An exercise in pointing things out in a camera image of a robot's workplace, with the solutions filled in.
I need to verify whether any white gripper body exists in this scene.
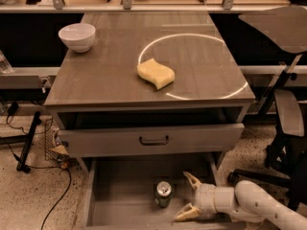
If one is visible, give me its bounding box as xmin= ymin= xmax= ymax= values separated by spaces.
xmin=195 ymin=183 xmax=238 ymax=215

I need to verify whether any wire mesh basket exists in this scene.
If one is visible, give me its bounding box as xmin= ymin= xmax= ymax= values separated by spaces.
xmin=44 ymin=119 xmax=69 ymax=163

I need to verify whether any open middle drawer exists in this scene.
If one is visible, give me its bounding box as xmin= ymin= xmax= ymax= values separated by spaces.
xmin=82 ymin=153 xmax=246 ymax=230

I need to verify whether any black office chair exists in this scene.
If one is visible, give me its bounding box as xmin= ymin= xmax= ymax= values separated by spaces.
xmin=228 ymin=6 xmax=307 ymax=210

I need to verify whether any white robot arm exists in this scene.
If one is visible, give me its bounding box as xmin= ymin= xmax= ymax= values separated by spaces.
xmin=175 ymin=172 xmax=307 ymax=230

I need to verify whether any grey drawer cabinet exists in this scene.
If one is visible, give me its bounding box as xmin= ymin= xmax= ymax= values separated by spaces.
xmin=46 ymin=11 xmax=254 ymax=163

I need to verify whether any black floor cable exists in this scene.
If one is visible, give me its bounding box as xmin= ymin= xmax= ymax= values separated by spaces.
xmin=0 ymin=112 xmax=73 ymax=230

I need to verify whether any green soda can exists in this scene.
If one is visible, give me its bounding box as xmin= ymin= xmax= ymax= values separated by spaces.
xmin=154 ymin=181 xmax=173 ymax=208

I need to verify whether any clear plastic bottle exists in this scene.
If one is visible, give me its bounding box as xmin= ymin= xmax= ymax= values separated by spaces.
xmin=0 ymin=50 xmax=13 ymax=74

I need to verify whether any black stand leg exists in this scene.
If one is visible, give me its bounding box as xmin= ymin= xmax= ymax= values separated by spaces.
xmin=0 ymin=111 xmax=41 ymax=173

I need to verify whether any top drawer with black handle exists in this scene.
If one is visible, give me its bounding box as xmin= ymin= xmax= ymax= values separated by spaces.
xmin=59 ymin=124 xmax=245 ymax=157

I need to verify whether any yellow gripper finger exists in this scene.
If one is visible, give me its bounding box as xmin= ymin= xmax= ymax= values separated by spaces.
xmin=183 ymin=172 xmax=201 ymax=191
xmin=174 ymin=203 xmax=201 ymax=221

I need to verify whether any white ceramic bowl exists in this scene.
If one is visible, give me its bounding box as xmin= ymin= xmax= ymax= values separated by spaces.
xmin=59 ymin=23 xmax=96 ymax=53

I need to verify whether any yellow sponge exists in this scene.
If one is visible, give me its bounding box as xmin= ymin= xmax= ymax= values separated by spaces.
xmin=137 ymin=58 xmax=176 ymax=90

